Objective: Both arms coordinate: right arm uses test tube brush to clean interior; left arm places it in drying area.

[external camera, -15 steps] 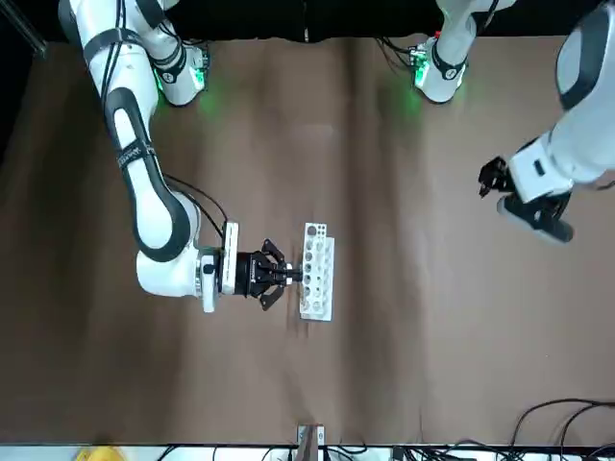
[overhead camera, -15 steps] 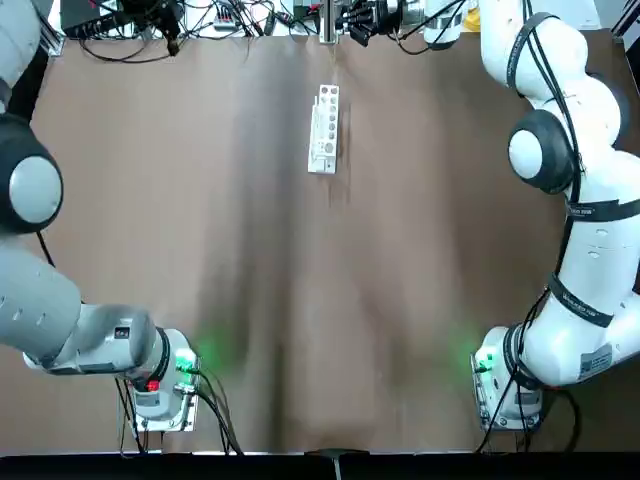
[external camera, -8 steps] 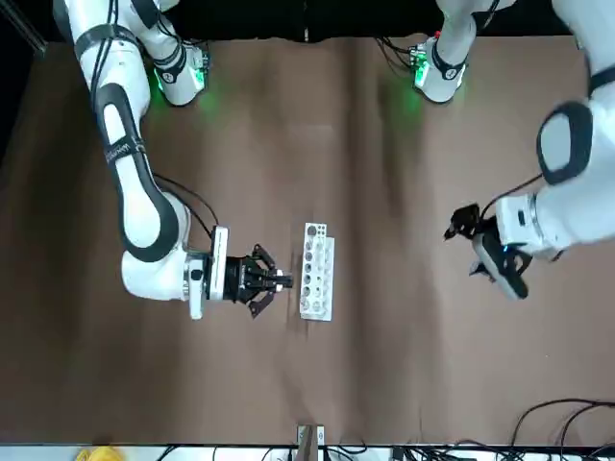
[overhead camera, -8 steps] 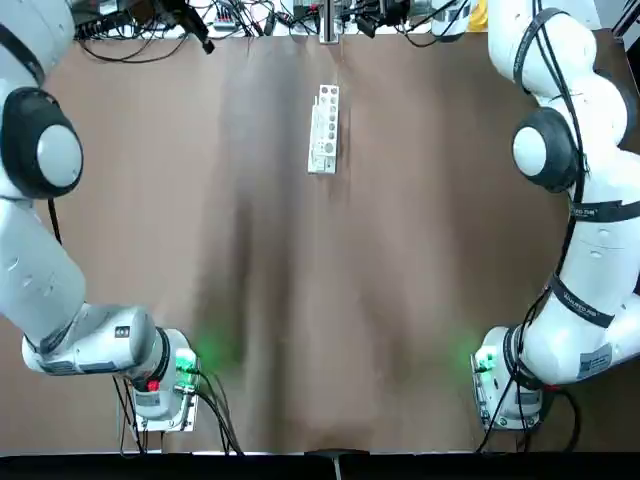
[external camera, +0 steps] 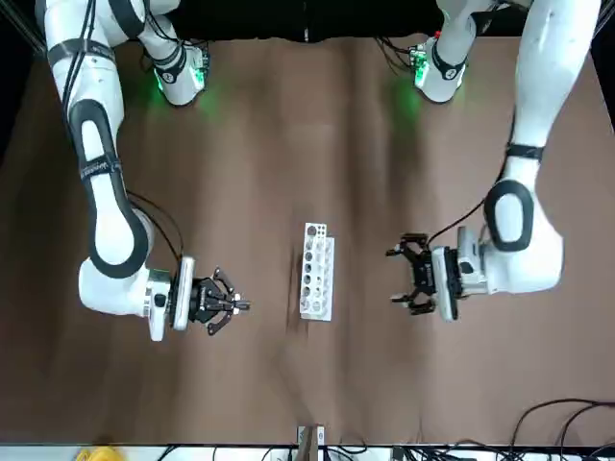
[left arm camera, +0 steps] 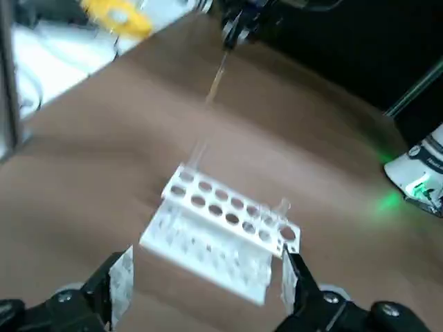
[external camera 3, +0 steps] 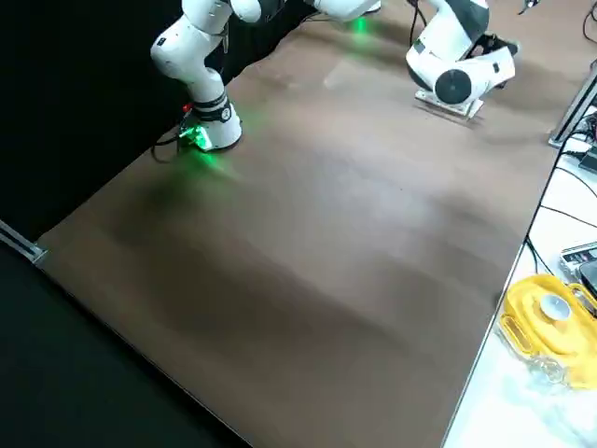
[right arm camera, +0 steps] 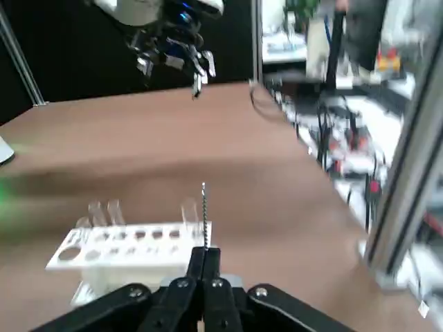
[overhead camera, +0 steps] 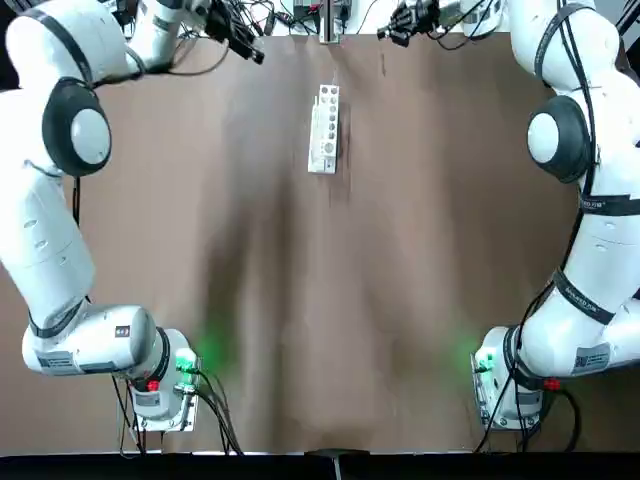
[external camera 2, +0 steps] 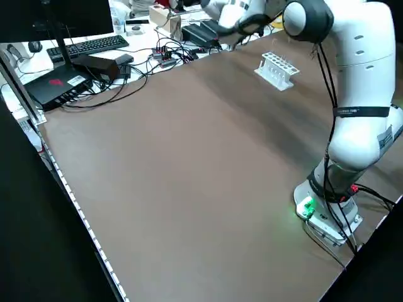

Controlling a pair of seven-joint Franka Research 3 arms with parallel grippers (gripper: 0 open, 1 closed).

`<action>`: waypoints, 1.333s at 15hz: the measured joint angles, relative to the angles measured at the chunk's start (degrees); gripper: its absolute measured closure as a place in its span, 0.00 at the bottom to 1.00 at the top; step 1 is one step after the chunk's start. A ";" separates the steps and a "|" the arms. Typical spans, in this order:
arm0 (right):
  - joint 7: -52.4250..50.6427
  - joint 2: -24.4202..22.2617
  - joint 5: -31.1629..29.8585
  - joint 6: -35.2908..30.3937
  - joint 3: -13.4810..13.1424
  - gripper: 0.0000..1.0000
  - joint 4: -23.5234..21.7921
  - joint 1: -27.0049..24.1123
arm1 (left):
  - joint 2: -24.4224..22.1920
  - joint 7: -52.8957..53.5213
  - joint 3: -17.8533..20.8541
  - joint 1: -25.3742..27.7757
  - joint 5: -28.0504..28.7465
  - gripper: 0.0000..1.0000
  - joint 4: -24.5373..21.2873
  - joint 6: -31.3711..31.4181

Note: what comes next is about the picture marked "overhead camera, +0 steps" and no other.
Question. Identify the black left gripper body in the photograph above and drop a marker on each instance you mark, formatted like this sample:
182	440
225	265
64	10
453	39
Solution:
224	20

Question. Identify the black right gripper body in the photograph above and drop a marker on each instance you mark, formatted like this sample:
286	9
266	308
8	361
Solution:
425	15

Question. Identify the clear glass test tube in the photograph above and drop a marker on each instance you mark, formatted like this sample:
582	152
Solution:
333	79

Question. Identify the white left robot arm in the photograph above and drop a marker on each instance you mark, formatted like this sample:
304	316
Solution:
50	240

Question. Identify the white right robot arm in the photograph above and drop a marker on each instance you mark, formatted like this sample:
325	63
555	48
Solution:
600	250

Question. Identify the white test tube rack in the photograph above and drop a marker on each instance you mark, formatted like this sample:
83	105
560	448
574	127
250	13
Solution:
315	160

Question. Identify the USB hub with red lights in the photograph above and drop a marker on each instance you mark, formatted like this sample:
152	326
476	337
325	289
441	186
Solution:
306	3

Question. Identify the aluminium frame post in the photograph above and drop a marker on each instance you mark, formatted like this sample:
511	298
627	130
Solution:
332	25

